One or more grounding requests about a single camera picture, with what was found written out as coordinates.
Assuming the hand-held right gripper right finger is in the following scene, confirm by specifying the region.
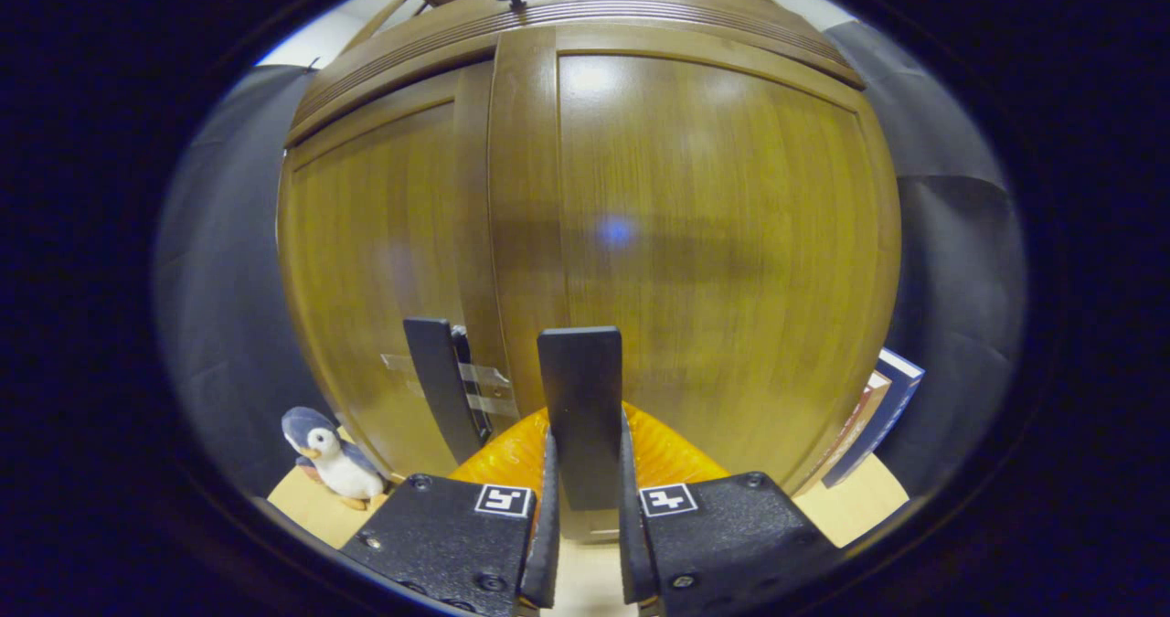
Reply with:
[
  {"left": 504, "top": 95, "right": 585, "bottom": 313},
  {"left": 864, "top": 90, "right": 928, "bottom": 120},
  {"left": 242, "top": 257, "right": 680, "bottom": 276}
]
[{"left": 618, "top": 405, "right": 842, "bottom": 616}]

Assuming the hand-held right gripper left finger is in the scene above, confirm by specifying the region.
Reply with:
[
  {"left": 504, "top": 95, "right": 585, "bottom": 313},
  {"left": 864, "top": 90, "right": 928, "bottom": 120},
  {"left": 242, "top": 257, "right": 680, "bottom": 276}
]
[{"left": 340, "top": 405, "right": 560, "bottom": 616}]

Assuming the wooden shoe cabinet door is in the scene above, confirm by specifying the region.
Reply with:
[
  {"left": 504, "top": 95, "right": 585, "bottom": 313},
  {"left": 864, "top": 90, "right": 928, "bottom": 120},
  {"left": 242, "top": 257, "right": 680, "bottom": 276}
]
[
  {"left": 277, "top": 61, "right": 517, "bottom": 481},
  {"left": 487, "top": 25, "right": 901, "bottom": 545}
]

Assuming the penguin plush toy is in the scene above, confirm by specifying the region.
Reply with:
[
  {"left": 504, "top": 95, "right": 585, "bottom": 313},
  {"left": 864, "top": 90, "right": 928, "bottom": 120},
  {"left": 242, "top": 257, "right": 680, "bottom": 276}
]
[{"left": 281, "top": 407, "right": 389, "bottom": 511}]

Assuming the blue book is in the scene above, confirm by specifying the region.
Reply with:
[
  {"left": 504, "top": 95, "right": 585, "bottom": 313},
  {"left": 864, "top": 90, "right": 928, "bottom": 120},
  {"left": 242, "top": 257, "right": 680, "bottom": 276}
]
[{"left": 823, "top": 347, "right": 926, "bottom": 488}]

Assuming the wooden drawer with black knob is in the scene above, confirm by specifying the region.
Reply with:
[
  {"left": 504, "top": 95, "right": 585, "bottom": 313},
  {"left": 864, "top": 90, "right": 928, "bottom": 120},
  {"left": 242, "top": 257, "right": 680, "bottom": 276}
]
[{"left": 285, "top": 0, "right": 865, "bottom": 147}]

